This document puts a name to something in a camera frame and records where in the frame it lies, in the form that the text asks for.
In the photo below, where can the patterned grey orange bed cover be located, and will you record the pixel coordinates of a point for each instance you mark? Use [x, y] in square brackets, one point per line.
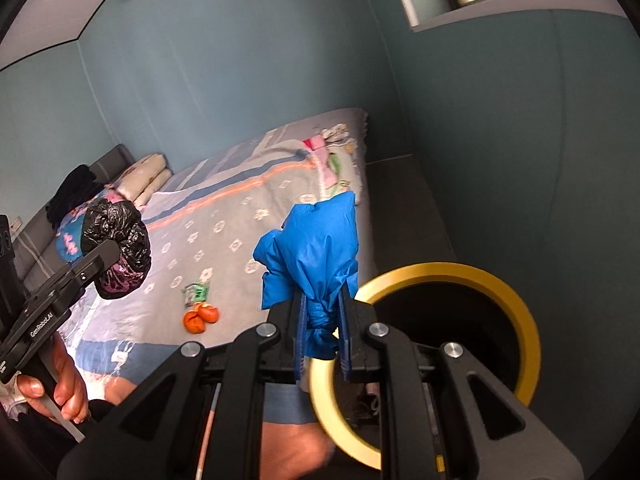
[203, 227]

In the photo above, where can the left hand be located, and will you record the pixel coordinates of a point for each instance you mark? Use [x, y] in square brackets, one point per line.
[70, 393]

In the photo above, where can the dark grey headboard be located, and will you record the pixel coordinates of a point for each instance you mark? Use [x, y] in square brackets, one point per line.
[36, 258]

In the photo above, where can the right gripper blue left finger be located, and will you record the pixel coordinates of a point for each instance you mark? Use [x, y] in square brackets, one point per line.
[298, 332]

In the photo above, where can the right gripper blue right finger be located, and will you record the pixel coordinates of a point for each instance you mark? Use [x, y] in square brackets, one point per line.
[344, 333]

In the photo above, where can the silver green foil wrapper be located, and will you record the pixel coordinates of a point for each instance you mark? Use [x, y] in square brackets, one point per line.
[194, 293]

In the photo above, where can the black clothing pile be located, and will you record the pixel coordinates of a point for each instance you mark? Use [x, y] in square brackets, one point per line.
[80, 185]

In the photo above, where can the black plastic bag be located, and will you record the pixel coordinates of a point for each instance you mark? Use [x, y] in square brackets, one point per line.
[119, 224]

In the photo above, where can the blue plastic bag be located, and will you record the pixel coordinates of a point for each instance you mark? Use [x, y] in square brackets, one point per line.
[314, 251]

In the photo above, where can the blue floral folded quilt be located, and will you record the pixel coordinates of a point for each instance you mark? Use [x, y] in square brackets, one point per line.
[68, 236]

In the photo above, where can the beige floral pillow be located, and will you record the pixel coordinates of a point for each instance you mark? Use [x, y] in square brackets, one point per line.
[140, 175]
[154, 186]

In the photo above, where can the floral green pink cloth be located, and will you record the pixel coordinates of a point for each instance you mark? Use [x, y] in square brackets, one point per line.
[336, 152]

